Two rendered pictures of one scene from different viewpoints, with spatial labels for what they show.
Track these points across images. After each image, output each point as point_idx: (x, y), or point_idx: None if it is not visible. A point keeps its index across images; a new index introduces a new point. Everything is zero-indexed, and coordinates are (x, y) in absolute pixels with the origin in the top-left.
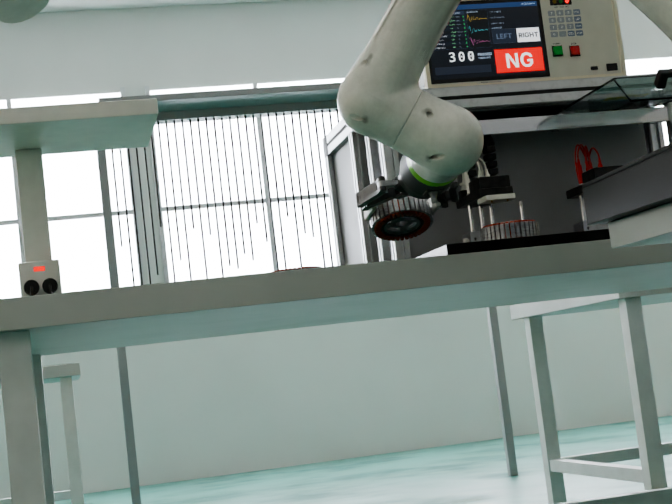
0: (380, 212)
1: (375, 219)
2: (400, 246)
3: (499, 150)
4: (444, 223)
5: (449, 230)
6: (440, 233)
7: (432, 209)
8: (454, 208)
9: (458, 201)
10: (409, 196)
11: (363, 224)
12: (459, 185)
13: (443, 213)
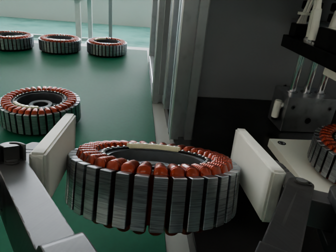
0: (75, 195)
1: (66, 197)
2: (180, 115)
3: None
4: (257, 49)
5: (260, 59)
6: (248, 61)
7: (243, 184)
8: (275, 33)
9: (287, 38)
10: (175, 181)
11: (158, 32)
12: (292, 3)
13: (260, 37)
